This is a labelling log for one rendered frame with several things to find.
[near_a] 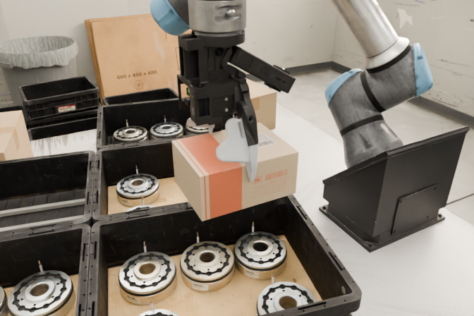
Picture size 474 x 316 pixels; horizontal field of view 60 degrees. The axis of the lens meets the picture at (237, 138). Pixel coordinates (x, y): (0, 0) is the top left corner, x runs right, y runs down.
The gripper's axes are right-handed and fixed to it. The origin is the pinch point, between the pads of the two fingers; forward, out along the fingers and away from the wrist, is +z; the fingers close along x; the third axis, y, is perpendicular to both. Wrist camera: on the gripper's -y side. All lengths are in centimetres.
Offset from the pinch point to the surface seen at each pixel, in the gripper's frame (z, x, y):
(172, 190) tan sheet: 26.7, -35.1, 0.6
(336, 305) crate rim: 16.9, 18.7, -7.2
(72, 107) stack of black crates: 58, -187, 13
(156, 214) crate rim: 16.7, -13.7, 10.0
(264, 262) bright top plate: 23.8, 0.1, -6.0
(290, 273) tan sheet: 26.8, 2.2, -10.6
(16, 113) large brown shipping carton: 19, -88, 34
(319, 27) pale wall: 62, -316, -257
